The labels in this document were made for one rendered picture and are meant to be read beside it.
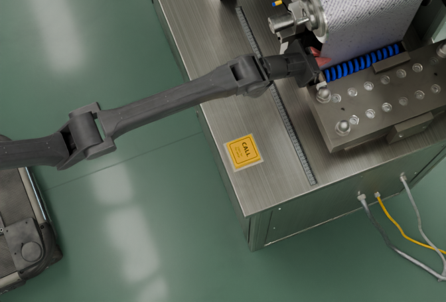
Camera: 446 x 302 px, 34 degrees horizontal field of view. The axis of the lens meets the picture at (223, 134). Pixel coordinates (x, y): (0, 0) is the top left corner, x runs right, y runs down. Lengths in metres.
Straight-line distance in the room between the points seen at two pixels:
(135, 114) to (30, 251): 1.07
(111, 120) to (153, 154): 1.30
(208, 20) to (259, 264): 1.08
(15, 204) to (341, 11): 1.48
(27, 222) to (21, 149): 1.08
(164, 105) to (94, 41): 1.50
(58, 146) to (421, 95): 0.89
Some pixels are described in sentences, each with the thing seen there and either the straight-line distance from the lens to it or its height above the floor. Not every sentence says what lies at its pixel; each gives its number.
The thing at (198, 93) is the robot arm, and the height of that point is 1.24.
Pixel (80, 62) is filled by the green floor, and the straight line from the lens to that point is 3.05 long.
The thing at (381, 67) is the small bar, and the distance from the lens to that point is 1.88.
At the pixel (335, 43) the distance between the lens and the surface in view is 1.74.
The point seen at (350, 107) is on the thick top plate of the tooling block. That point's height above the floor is 1.03.
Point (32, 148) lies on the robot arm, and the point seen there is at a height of 1.30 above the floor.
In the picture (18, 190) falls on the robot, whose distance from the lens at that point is 2.70.
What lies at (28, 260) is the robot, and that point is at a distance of 2.56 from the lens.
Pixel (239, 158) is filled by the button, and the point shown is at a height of 0.92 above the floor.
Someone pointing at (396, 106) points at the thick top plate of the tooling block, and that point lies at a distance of 1.87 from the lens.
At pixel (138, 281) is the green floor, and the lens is 2.80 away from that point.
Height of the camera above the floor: 2.77
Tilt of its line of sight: 74 degrees down
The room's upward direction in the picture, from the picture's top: 4 degrees counter-clockwise
